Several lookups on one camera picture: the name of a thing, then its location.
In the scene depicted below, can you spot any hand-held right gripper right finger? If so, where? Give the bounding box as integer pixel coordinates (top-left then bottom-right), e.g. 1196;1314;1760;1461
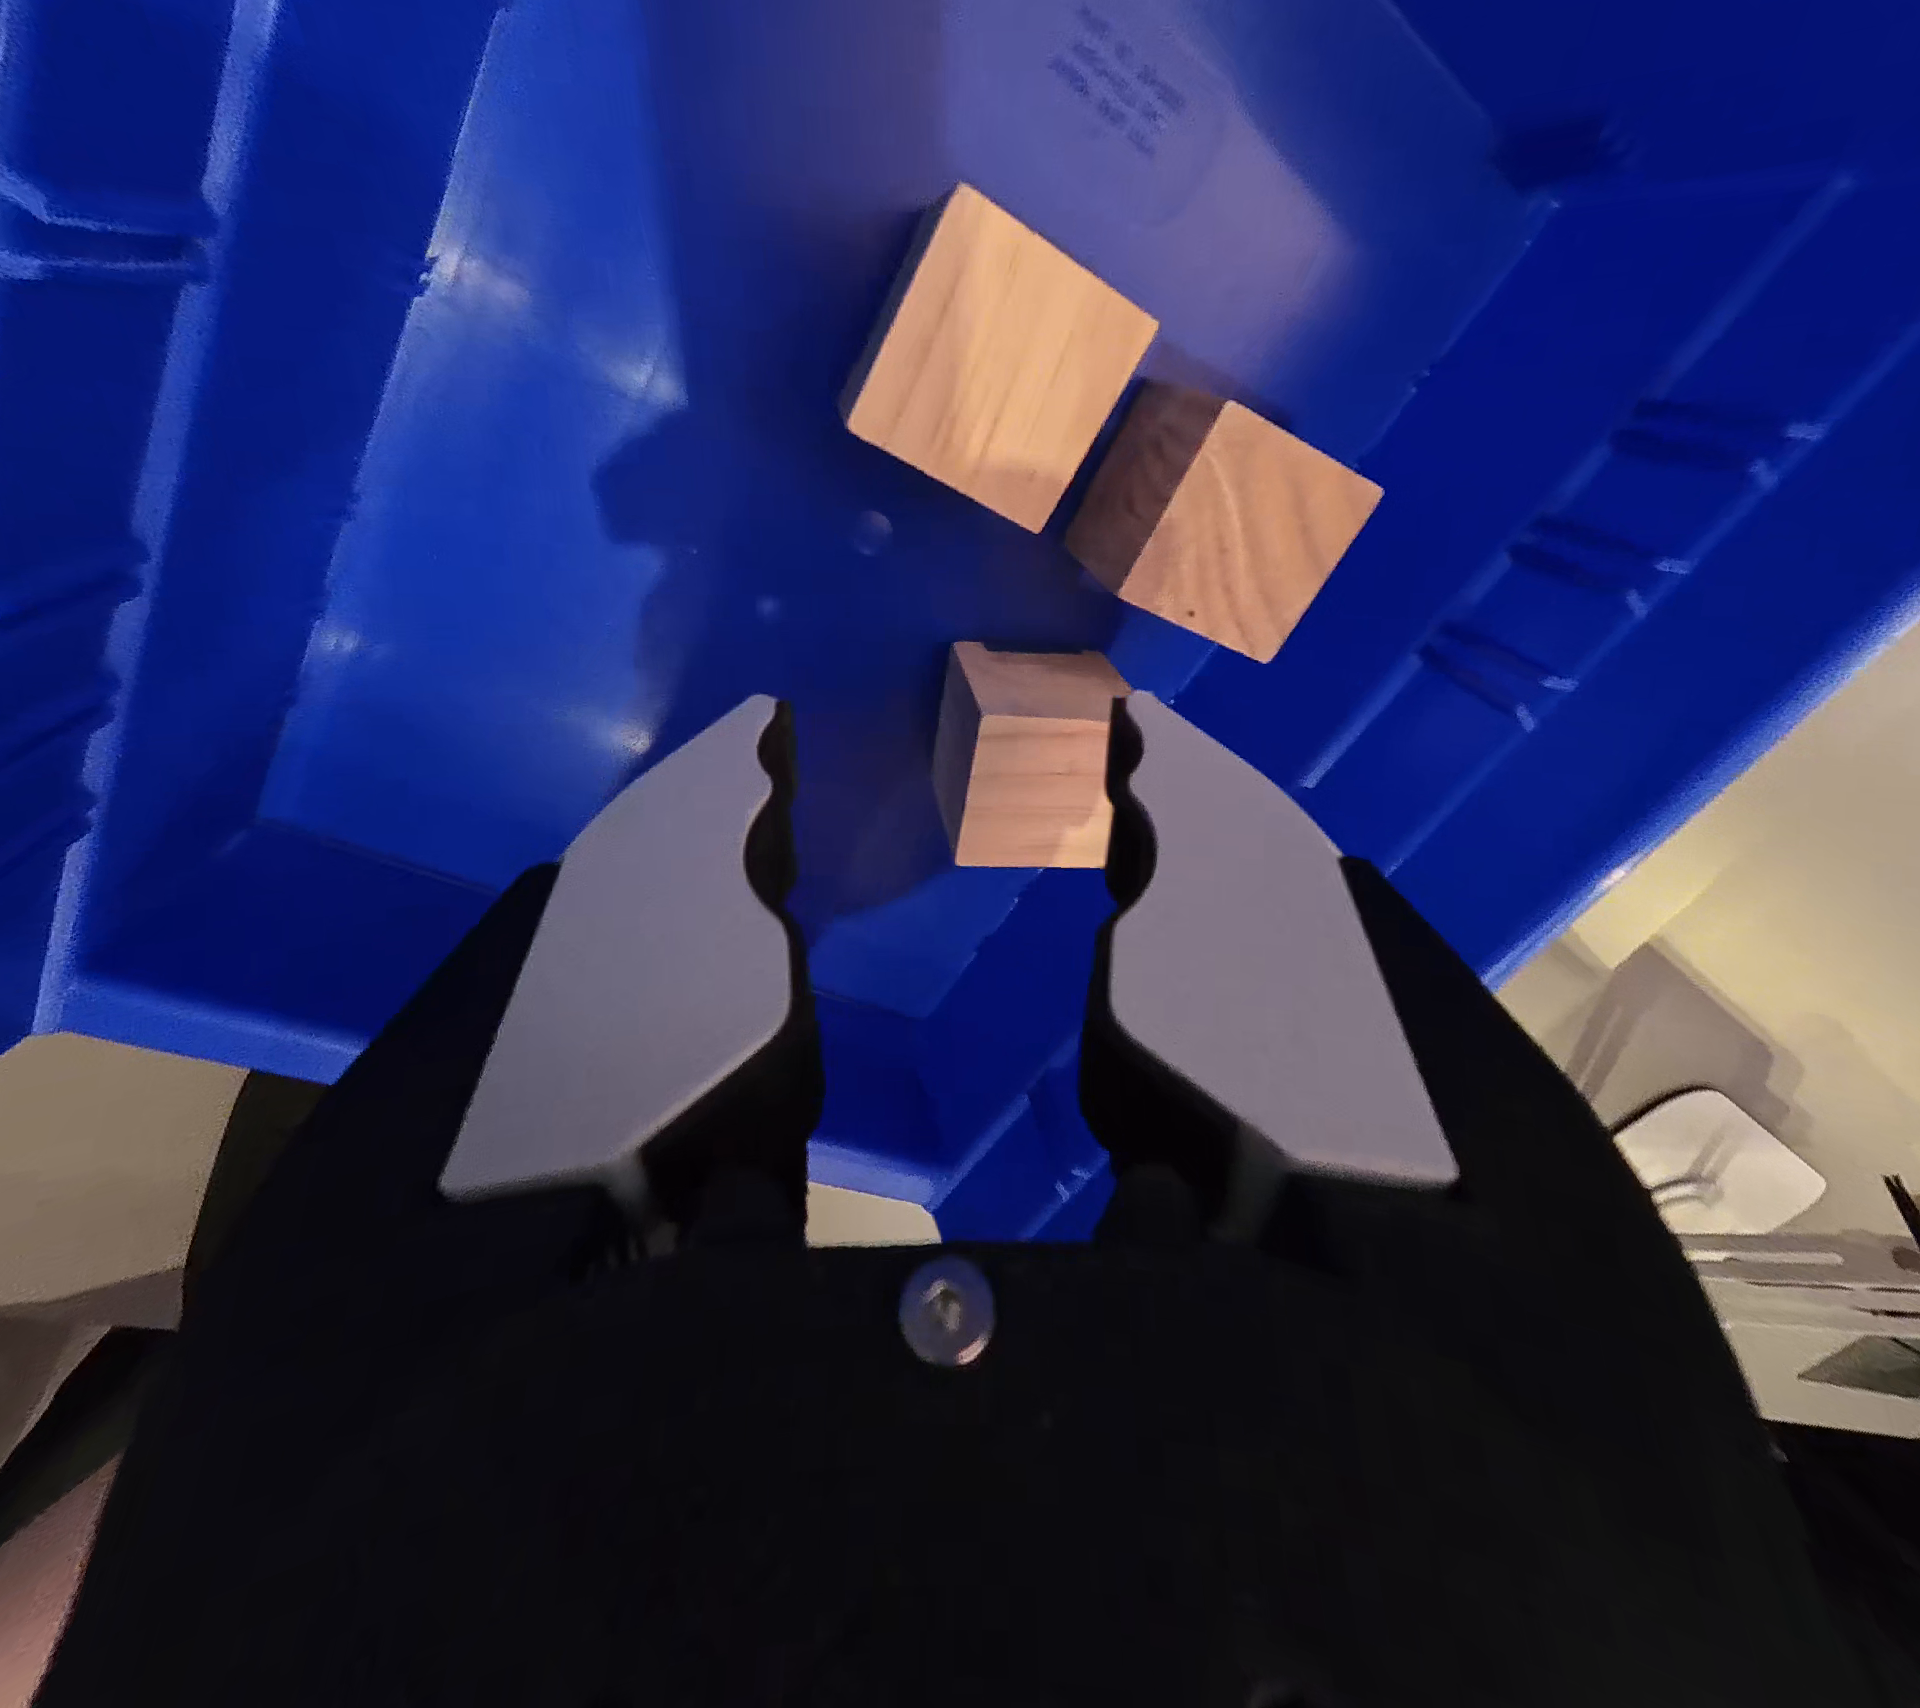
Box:
1076;690;1464;1247

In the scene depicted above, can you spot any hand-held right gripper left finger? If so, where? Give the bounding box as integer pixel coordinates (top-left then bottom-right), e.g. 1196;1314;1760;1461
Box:
434;693;828;1253

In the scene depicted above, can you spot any wooden cube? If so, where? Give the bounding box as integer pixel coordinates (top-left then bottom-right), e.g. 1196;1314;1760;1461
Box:
1062;377;1387;664
932;642;1135;870
840;182;1162;537

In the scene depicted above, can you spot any blue plastic bin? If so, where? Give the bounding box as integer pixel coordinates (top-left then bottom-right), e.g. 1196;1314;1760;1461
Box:
0;0;1920;1247

